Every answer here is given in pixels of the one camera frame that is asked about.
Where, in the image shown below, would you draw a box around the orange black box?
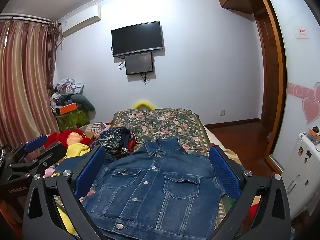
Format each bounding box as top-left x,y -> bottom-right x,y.
307,127 -> 320,145

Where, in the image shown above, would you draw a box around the white wardrobe pink hearts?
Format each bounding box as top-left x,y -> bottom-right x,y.
260,0 -> 320,180

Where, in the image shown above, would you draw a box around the yellow garment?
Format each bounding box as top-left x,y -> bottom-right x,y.
54,143 -> 93,235

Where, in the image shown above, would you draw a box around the yellow ring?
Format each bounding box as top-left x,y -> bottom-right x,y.
132,99 -> 155,110

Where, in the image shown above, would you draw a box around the blue denim jeans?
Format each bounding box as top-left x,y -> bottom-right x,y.
82,137 -> 225,234

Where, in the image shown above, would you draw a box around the small black wall monitor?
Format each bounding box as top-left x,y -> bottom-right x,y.
124,52 -> 154,76

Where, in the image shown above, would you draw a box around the red orange garment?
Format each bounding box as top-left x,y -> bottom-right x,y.
129,136 -> 144,153

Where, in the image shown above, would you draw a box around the pink cloth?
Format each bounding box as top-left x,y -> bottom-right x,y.
44,167 -> 61,178

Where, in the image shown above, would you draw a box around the wooden door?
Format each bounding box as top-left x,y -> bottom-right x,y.
252,5 -> 287,170

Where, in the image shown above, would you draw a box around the white air conditioner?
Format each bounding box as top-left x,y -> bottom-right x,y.
61,5 -> 102,37

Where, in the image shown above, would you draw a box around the striped pink curtain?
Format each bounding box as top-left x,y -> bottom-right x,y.
0,20 -> 61,153

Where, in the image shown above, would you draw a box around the navy patterned sweater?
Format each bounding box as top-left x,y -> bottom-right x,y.
92,127 -> 137,157

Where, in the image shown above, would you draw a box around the pile of grey clothes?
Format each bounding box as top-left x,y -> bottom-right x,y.
51,78 -> 85,110

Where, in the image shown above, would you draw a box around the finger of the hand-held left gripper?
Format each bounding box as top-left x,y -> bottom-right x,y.
7,142 -> 67,180
9,134 -> 48,159

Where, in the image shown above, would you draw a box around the leaf striped cloth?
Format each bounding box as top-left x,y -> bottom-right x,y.
86,123 -> 110,138

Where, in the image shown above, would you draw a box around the floral bedspread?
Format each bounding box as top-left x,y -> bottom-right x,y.
54,108 -> 237,230

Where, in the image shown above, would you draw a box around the beige bed sheet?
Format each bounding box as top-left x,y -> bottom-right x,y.
202,125 -> 242,167

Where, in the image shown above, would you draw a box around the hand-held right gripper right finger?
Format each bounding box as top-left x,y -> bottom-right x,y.
209,145 -> 292,240

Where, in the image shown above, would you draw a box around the black wall television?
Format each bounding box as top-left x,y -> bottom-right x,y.
111,21 -> 164,57

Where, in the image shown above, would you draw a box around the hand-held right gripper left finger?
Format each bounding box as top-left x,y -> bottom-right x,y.
22,145 -> 110,240

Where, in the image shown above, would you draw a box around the grey plush pillow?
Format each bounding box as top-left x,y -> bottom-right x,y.
71,94 -> 96,113

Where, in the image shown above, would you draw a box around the red plush toy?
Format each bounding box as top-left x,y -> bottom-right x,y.
46,129 -> 94,147

